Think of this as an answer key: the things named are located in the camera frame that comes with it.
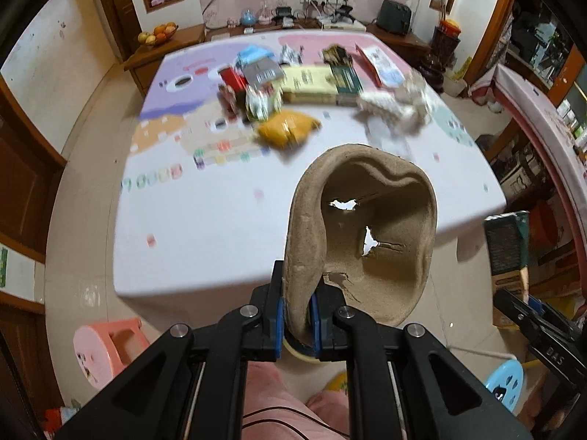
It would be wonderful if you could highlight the dark ceramic jar stack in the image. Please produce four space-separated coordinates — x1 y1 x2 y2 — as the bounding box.
418 54 444 94

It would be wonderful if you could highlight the blue plastic stool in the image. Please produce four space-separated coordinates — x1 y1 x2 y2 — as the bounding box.
485 359 524 412

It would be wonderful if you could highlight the pink plastic stool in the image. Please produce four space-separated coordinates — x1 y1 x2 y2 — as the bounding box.
73 318 150 391

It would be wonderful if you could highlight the yellow green chocolate box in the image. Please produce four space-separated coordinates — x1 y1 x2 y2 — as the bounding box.
278 65 363 106

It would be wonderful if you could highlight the black speaker box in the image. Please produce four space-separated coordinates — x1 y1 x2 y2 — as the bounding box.
375 0 412 36

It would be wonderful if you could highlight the fruit bowl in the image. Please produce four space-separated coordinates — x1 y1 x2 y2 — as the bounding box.
137 22 178 48

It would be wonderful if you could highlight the black gold wrapper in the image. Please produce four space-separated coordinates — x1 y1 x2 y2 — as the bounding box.
321 45 353 67

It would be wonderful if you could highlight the yellow foil snack bag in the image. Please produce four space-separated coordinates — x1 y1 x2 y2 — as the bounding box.
257 109 321 149

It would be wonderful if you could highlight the silver foil wrapper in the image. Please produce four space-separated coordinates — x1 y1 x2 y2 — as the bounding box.
280 45 302 66

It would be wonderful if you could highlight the red white flat box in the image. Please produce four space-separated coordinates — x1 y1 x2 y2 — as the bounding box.
356 46 405 88

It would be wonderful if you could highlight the blue teapot ornament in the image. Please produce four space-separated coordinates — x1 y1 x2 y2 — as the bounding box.
240 9 257 27

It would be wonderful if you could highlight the green white carton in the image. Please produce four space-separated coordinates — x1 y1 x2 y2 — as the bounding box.
246 84 282 121

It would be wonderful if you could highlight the yellow slipper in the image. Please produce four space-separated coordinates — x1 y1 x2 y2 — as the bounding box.
325 371 348 393

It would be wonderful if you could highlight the white set-top box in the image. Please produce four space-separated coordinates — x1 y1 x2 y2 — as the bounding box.
318 18 366 33

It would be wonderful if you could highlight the white paper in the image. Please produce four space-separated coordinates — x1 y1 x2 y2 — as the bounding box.
357 70 442 135

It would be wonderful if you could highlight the side table with cloth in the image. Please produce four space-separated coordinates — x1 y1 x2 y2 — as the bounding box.
468 65 586 241

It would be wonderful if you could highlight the black yellow trash bin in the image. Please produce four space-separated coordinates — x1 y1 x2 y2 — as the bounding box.
282 339 320 364

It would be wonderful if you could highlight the red paper box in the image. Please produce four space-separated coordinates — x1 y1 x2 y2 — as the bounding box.
218 67 247 119

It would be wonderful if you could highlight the grey barcode carton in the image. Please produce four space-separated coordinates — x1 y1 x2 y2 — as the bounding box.
242 58 285 88

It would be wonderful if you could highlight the blue face mask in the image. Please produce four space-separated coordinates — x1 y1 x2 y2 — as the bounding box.
235 45 274 69

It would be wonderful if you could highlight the brown pulp cup tray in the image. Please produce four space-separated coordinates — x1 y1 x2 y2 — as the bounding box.
282 144 437 343

